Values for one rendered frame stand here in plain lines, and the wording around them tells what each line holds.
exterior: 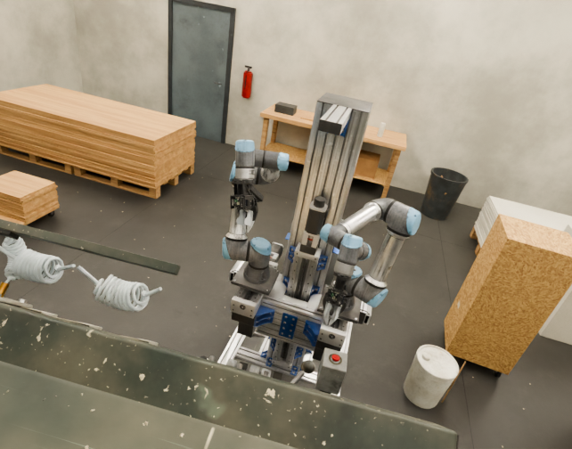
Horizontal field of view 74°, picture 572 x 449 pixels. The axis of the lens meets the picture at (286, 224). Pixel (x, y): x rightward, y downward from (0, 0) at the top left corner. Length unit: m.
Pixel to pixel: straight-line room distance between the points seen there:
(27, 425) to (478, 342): 3.41
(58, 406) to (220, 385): 0.45
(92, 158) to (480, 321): 4.60
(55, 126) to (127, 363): 5.02
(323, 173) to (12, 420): 1.78
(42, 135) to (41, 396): 5.61
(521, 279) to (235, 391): 2.73
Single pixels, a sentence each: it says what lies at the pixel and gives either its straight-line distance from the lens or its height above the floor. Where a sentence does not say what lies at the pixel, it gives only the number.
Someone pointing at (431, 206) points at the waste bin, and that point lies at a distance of 5.90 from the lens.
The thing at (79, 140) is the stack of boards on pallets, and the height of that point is 0.53.
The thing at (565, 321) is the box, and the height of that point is 0.24.
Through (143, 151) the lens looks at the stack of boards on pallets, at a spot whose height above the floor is 0.61.
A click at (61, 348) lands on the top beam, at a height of 1.84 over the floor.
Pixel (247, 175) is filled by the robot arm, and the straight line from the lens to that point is 1.49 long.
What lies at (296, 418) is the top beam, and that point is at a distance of 0.68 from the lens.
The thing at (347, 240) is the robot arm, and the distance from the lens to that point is 1.44.
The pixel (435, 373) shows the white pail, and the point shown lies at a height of 0.36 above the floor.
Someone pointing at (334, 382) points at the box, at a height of 0.84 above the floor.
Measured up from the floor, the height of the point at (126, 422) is 2.20.
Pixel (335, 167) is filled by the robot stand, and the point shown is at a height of 1.74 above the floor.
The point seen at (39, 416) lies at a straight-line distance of 0.25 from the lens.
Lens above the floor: 2.40
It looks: 30 degrees down
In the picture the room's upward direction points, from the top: 11 degrees clockwise
